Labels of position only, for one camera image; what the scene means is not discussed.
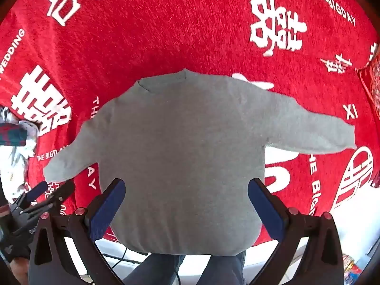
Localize person's left hand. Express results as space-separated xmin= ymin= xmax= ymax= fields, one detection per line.
xmin=12 ymin=255 xmax=31 ymax=285

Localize black cable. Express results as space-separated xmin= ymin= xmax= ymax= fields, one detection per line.
xmin=102 ymin=246 xmax=181 ymax=285

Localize white bed sheet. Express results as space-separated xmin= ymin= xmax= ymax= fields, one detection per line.
xmin=319 ymin=181 xmax=380 ymax=262

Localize dark plaid cloth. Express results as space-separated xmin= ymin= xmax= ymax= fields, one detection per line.
xmin=0 ymin=122 xmax=29 ymax=147

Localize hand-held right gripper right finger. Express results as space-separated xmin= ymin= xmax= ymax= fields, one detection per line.
xmin=248 ymin=178 xmax=352 ymax=285

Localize person's legs in jeans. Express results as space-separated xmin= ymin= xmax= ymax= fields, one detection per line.
xmin=123 ymin=250 xmax=247 ymax=285

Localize grey sweater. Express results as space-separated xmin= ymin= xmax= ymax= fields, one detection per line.
xmin=43 ymin=68 xmax=357 ymax=256

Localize red printed blanket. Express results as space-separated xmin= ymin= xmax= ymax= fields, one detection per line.
xmin=0 ymin=0 xmax=380 ymax=245

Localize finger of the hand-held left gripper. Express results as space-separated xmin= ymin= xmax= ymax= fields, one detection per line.
xmin=28 ymin=181 xmax=76 ymax=216
xmin=12 ymin=180 xmax=48 ymax=211

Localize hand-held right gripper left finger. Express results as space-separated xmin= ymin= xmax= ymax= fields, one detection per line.
xmin=29 ymin=178 xmax=127 ymax=285

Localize white grey cloth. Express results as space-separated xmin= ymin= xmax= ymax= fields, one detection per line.
xmin=0 ymin=107 xmax=40 ymax=204

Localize red patterned pillow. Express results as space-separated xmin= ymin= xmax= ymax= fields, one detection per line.
xmin=356 ymin=59 xmax=380 ymax=121

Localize colourful packet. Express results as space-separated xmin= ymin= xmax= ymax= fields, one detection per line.
xmin=341 ymin=254 xmax=365 ymax=277

